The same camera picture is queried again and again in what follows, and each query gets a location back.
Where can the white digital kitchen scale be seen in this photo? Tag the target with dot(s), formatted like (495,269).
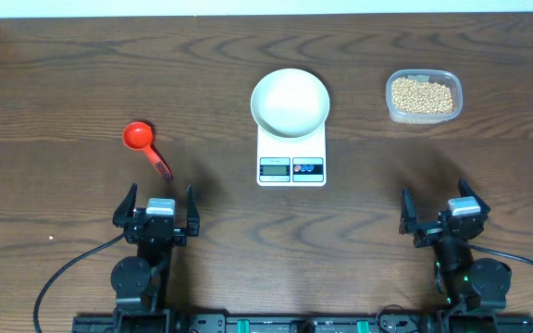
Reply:
(300,162)

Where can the clear plastic container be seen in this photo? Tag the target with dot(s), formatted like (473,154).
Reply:
(426,75)

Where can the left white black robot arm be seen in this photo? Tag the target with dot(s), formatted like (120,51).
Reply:
(140,281)

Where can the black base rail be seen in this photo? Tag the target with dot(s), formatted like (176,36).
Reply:
(387,321)

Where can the white ceramic bowl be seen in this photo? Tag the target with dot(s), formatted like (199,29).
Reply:
(290,104)

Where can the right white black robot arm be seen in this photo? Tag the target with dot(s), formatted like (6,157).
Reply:
(474,288)

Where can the red plastic measuring scoop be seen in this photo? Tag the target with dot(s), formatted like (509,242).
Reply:
(139,136)

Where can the soybeans pile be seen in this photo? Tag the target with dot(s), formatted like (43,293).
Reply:
(416,97)

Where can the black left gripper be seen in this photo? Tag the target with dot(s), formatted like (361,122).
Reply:
(192,226)

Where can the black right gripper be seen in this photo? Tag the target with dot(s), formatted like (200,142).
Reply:
(428,231)

